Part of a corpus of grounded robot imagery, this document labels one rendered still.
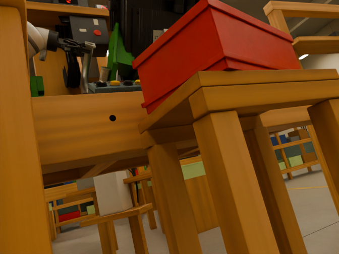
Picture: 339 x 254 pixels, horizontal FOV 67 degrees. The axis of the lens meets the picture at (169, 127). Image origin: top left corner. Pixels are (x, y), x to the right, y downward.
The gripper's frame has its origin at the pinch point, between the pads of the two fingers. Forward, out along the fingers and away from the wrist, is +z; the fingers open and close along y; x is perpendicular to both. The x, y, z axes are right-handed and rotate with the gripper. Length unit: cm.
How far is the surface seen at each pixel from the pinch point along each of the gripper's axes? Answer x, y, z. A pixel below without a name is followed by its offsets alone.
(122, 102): -2, -51, 7
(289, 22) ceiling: -98, 608, 622
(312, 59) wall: -19, 665, 852
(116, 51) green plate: -5.3, -14.0, 9.1
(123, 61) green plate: -2.5, -15.2, 12.2
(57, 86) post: 22.4, 11.2, -8.7
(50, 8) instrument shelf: -8.0, 25.7, -16.2
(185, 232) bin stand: 11, -79, 18
